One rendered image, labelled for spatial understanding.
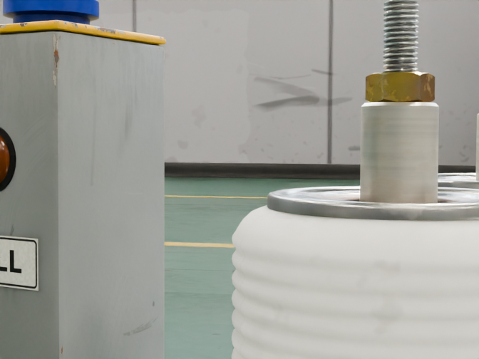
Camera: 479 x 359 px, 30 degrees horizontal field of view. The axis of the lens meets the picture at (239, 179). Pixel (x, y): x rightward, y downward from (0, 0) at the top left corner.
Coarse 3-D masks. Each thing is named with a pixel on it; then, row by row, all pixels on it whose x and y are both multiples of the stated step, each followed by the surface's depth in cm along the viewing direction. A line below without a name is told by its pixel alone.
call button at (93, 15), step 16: (16, 0) 36; (32, 0) 36; (48, 0) 36; (64, 0) 36; (80, 0) 36; (96, 0) 38; (16, 16) 37; (32, 16) 36; (48, 16) 36; (64, 16) 37; (80, 16) 37; (96, 16) 38
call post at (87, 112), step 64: (0, 64) 35; (64, 64) 34; (128, 64) 37; (0, 128) 35; (64, 128) 34; (128, 128) 37; (0, 192) 35; (64, 192) 34; (128, 192) 37; (0, 256) 35; (64, 256) 34; (128, 256) 37; (0, 320) 35; (64, 320) 34; (128, 320) 37
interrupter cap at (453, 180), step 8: (440, 176) 39; (448, 176) 38; (456, 176) 38; (464, 176) 38; (472, 176) 38; (440, 184) 34; (448, 184) 33; (456, 184) 33; (464, 184) 33; (472, 184) 33
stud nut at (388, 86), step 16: (368, 80) 26; (384, 80) 25; (400, 80) 25; (416, 80) 25; (432, 80) 25; (368, 96) 26; (384, 96) 25; (400, 96) 25; (416, 96) 25; (432, 96) 25
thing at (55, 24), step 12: (0, 24) 35; (12, 24) 34; (24, 24) 34; (36, 24) 34; (48, 24) 33; (60, 24) 33; (72, 24) 34; (84, 24) 35; (108, 36) 36; (120, 36) 36; (132, 36) 37; (144, 36) 38; (156, 36) 39
